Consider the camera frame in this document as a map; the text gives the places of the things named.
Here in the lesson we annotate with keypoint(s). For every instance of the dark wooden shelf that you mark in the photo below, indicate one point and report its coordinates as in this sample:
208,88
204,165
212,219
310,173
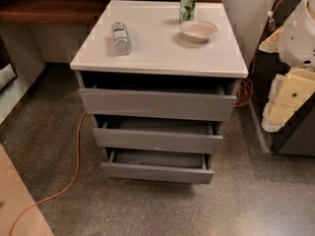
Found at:
63,12

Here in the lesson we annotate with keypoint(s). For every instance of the white top drawer cabinet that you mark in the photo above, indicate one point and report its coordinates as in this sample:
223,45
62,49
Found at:
161,59

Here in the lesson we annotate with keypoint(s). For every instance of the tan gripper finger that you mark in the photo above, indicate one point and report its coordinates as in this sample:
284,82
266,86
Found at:
287,94
272,43

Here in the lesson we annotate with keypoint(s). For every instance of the dark object at left edge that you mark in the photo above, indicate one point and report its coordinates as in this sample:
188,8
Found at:
7,70

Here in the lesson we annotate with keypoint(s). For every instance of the grey middle drawer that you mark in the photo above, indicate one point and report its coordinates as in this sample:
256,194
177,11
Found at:
158,135

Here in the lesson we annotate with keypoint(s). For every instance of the green soda can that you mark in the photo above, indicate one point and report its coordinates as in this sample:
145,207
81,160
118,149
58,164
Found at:
187,10

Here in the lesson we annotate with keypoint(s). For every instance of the grey drawer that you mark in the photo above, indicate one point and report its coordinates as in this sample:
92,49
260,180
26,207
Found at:
158,135
164,166
158,104

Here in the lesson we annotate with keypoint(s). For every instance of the grey bottom drawer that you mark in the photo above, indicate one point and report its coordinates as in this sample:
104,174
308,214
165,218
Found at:
164,166

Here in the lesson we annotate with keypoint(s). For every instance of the grey top drawer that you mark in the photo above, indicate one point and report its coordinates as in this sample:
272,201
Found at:
158,104

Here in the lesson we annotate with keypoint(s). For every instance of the white paper bowl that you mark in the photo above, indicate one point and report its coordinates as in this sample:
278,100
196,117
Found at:
198,31

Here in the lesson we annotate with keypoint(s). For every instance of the clear blue plastic bottle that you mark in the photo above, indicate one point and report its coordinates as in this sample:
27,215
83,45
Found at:
121,39

